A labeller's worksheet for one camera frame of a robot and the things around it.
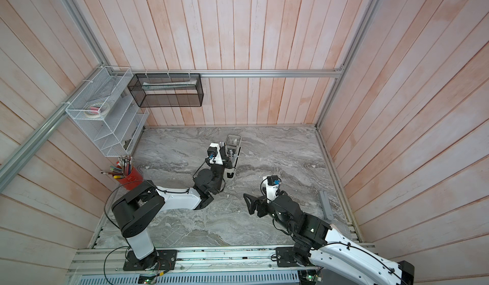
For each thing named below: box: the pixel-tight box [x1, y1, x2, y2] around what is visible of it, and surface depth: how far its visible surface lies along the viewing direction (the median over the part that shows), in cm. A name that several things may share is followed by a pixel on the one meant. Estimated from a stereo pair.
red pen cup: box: [115, 166, 144, 191], surface depth 89 cm
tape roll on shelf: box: [84, 102, 111, 119], surface depth 75 cm
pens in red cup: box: [99, 155, 134, 180], surface depth 87 cm
